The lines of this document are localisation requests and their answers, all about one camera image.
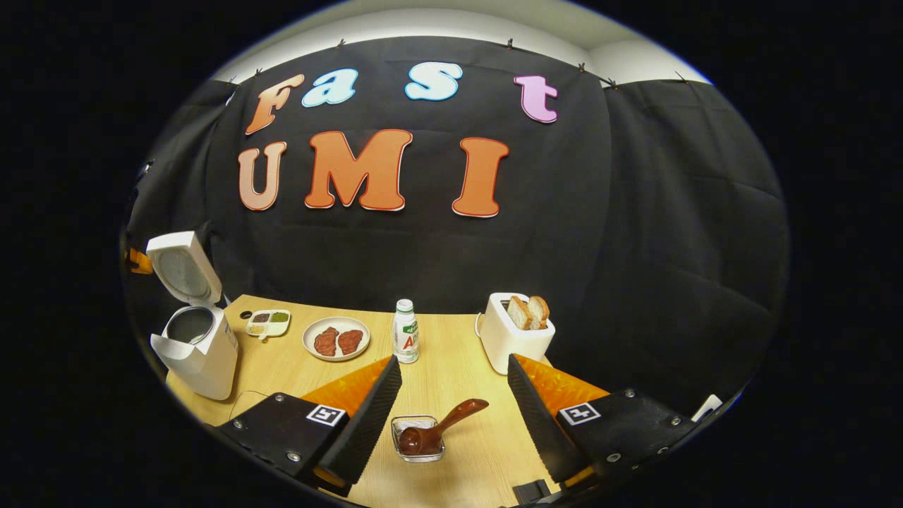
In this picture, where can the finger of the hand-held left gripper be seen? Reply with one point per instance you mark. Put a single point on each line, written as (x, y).
(140, 262)

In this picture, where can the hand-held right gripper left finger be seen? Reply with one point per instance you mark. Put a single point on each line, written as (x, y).
(370, 416)

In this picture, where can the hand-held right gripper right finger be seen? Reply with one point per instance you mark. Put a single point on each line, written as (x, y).
(540, 423)

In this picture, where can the clear chopstick holder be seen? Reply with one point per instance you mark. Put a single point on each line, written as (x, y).
(405, 423)

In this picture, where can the brown wooden spoon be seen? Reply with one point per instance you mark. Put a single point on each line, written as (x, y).
(423, 439)

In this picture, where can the white rice cooker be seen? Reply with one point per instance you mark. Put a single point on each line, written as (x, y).
(211, 360)

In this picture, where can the red meat piece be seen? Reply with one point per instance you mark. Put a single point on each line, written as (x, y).
(350, 341)
(326, 341)

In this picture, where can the white toaster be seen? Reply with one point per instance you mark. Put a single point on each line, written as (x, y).
(508, 346)

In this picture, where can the white drink bottle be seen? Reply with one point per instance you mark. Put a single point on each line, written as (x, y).
(405, 339)

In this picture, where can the white round plate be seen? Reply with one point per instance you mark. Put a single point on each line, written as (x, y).
(338, 323)

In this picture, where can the toasted bread slice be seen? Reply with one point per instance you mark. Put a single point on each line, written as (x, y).
(520, 312)
(540, 309)

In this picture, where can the white divided seasoning dish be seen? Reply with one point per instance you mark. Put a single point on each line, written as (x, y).
(268, 324)

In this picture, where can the small white object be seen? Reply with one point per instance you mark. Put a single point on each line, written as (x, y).
(707, 407)

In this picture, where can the black backdrop cloth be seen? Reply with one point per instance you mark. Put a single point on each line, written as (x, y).
(437, 261)

